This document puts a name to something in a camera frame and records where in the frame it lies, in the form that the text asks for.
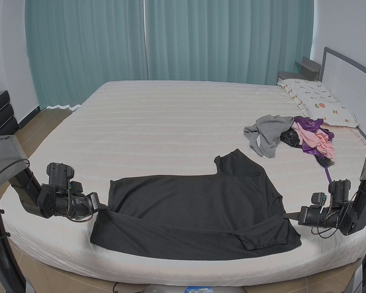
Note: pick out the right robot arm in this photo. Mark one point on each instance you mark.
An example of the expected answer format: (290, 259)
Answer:
(363, 206)

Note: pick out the bed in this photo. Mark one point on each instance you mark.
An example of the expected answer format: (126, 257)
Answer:
(170, 124)

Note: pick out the grey bedside table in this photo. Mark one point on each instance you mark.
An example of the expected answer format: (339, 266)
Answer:
(308, 66)

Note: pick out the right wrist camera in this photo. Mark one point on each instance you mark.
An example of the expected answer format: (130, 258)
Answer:
(317, 199)

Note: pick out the black T-shirt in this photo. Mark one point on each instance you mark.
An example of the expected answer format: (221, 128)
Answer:
(195, 206)

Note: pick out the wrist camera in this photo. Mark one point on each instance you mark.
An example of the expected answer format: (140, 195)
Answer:
(76, 188)
(317, 199)

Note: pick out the grey garment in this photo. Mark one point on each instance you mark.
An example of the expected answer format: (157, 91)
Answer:
(267, 131)

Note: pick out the blue-green curtain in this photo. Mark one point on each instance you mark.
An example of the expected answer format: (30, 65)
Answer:
(85, 35)
(228, 29)

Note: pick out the pile of clothes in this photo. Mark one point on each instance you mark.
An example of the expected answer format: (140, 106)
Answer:
(314, 139)

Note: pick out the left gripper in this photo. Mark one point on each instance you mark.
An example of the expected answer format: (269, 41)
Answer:
(80, 208)

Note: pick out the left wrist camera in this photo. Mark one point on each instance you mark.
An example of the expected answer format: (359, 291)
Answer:
(76, 188)

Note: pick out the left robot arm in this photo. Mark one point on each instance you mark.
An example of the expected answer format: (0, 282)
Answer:
(6, 160)

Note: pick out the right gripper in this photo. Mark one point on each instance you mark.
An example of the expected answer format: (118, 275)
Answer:
(311, 217)

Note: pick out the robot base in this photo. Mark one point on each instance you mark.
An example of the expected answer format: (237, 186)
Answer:
(170, 288)

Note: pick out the white printed pillow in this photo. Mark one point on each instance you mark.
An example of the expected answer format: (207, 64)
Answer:
(320, 101)

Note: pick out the black chest of drawers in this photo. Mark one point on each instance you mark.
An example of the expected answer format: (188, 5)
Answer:
(1, 114)

